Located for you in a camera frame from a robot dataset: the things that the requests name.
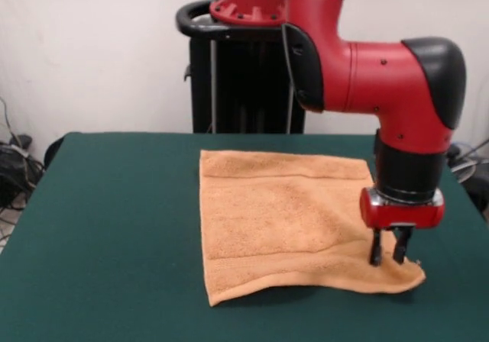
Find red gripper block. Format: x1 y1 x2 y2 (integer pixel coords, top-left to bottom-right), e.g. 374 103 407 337
359 186 446 266

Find tan terry towel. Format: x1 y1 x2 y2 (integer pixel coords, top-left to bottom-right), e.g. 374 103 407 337
199 150 427 308

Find dark green tablecloth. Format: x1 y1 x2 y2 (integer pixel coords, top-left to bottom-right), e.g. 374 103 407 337
0 131 489 342

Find tangled black floor cables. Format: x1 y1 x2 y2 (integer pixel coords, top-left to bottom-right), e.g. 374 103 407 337
445 138 489 221
0 96 47 244

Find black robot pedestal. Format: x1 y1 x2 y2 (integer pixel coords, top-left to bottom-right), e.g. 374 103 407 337
176 0 306 134

